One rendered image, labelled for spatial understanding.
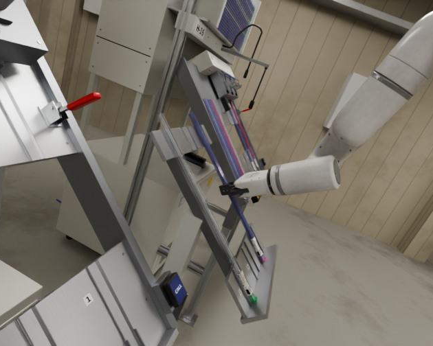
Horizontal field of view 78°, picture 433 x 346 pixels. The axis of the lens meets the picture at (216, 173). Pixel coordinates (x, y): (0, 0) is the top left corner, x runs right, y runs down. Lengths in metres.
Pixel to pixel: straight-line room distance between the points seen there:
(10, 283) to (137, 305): 0.34
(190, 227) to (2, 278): 0.44
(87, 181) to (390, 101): 0.59
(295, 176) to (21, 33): 0.59
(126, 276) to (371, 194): 3.81
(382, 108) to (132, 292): 0.58
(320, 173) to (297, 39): 3.10
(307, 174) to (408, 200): 3.71
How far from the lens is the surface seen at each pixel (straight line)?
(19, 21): 0.55
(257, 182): 0.72
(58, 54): 4.27
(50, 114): 0.53
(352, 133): 0.64
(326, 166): 0.67
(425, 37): 0.64
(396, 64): 0.64
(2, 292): 0.77
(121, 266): 0.53
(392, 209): 4.31
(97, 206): 0.55
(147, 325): 0.56
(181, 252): 0.83
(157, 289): 0.55
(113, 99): 4.07
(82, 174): 0.55
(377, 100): 0.63
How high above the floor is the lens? 1.17
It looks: 18 degrees down
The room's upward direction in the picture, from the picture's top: 21 degrees clockwise
